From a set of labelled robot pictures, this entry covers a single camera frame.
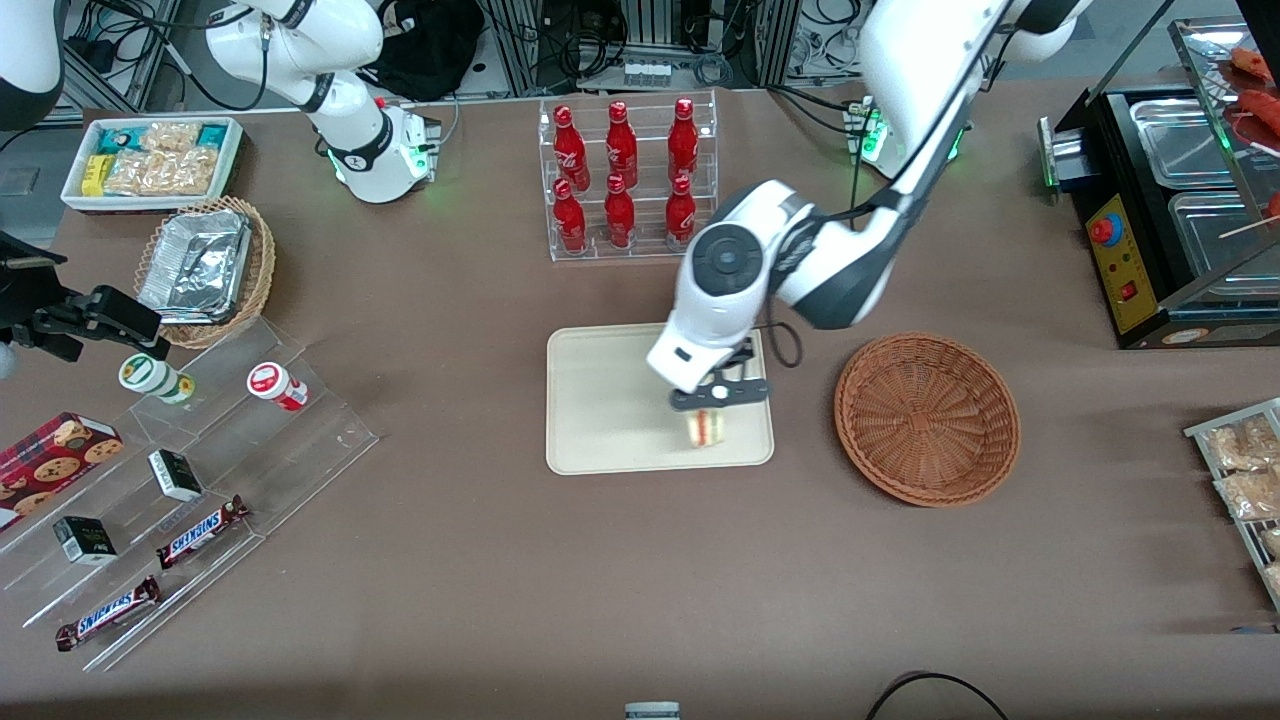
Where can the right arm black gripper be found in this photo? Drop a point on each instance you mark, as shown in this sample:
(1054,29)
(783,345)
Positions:
(30,297)

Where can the clear acrylic stepped display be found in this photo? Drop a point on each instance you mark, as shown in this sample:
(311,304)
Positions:
(300,440)

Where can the grey device at table edge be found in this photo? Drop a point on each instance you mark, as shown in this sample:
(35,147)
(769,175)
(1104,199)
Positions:
(652,711)

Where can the white power strip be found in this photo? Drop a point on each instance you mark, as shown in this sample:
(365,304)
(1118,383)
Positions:
(647,73)

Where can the red cola bottle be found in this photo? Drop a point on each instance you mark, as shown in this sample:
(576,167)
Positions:
(621,145)
(683,140)
(619,215)
(571,150)
(569,220)
(680,215)

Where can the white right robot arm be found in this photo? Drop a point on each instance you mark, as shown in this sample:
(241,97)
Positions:
(340,60)

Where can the aluminium foil container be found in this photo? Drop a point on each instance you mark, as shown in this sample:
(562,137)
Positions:
(195,265)

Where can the wooden skewer stick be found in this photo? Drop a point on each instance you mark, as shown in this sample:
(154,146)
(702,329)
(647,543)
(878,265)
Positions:
(1250,228)

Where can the steel warmer pan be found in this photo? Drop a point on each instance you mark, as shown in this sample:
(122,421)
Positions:
(1180,140)
(1215,250)

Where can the light wicker basket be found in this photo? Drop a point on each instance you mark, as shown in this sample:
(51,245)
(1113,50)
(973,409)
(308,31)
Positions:
(260,270)

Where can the yellow snack packet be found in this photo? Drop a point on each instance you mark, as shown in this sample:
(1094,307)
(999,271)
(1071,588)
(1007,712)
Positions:
(93,175)

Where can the clear acrylic bottle rack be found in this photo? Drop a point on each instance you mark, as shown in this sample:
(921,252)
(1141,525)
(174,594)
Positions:
(645,250)

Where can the clear bag of puffed snacks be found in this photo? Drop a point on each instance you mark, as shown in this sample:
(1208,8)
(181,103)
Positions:
(192,170)
(140,172)
(170,137)

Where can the white cup with red lid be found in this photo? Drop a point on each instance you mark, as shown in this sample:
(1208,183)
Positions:
(272,383)

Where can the cream plastic tray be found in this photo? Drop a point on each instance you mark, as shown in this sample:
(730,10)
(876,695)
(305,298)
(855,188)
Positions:
(610,400)

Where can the red cookie box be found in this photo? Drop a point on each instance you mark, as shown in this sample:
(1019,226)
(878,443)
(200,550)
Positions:
(50,465)

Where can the triangle sandwich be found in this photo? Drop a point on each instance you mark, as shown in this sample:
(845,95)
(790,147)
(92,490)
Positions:
(705,428)

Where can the round brown wicker basket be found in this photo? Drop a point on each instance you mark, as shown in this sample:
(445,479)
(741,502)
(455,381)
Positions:
(925,420)

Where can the white rectangular snack bin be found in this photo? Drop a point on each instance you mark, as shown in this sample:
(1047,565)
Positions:
(75,195)

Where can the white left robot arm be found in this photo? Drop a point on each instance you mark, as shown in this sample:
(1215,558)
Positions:
(900,60)

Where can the teal snack packet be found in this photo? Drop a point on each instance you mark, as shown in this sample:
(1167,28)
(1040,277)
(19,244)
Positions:
(118,140)
(212,135)

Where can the tray of packaged snacks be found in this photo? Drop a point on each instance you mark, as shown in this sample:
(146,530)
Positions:
(1195,432)

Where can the clear bag of crackers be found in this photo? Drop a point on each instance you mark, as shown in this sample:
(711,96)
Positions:
(1272,543)
(1240,445)
(1252,493)
(1274,580)

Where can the white cup with green lid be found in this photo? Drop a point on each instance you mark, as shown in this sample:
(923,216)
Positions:
(150,375)

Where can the brown Snickers bar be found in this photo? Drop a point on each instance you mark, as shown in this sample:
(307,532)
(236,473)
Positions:
(200,533)
(108,613)

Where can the small black carton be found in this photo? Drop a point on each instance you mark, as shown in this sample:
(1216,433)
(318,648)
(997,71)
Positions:
(175,475)
(85,540)

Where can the black bag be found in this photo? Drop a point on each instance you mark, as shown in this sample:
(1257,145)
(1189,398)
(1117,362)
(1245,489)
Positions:
(425,50)

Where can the black food warmer machine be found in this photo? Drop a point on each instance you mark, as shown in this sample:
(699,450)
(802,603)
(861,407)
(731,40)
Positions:
(1125,260)

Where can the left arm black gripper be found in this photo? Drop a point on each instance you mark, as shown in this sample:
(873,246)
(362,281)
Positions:
(743,354)

